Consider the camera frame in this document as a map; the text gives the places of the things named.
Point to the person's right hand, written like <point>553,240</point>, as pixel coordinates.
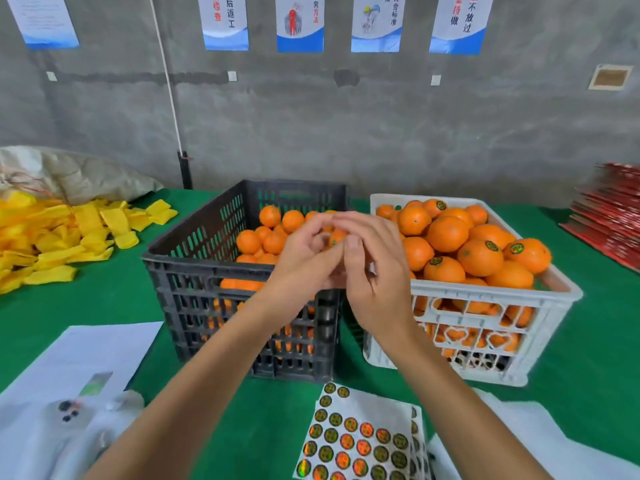
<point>385,275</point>

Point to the person's left hand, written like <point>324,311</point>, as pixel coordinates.
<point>300,270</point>

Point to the single orange fruit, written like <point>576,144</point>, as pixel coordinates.
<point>338,236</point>

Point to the pile of oranges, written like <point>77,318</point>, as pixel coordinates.
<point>250,240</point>

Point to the heap of labelled oranges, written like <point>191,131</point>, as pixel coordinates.
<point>480,257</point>

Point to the black plastic crate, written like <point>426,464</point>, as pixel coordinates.
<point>170,275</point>

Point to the white plastic crate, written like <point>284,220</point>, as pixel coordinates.
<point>560,300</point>

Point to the person's left forearm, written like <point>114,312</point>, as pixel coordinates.
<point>180,405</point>

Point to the person's right forearm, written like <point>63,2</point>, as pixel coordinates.
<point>470,415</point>

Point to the white pole with black base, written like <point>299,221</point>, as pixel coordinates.
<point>168,85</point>

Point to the stack of red cardboard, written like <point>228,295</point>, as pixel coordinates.
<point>610,215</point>

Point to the green felt table cover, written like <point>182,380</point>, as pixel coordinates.
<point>600,365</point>

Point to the white printed paper sheet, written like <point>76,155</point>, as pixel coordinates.
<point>75,360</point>

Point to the beige woven sack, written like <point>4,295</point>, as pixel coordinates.
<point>75,175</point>

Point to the pile of yellow bags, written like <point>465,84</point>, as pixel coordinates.
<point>55,240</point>

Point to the white backing sheet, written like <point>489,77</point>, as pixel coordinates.
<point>570,450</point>

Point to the white handheld controller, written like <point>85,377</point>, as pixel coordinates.
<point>70,435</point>

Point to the white notice with blue border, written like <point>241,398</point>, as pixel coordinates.
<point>40,17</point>

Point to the blue white wall poster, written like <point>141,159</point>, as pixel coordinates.
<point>223,20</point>
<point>300,22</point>
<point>378,22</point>
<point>461,23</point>

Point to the beige wall plate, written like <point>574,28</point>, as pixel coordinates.
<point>610,77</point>

